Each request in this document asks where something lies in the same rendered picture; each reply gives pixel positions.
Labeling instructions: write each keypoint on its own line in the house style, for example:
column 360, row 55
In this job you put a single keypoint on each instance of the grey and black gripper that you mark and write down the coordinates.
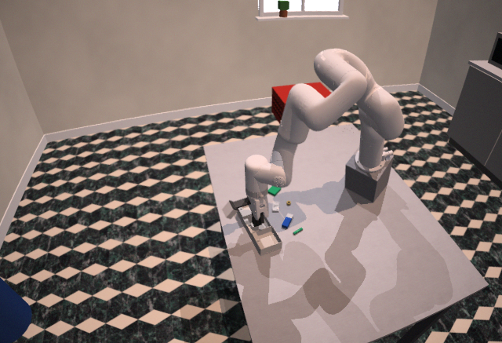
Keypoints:
column 258, row 206

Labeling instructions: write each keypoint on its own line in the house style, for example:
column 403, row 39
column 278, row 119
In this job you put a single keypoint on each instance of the blue and white eraser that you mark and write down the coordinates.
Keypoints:
column 287, row 220

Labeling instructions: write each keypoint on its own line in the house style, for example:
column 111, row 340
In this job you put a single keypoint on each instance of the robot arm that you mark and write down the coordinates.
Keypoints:
column 379, row 112

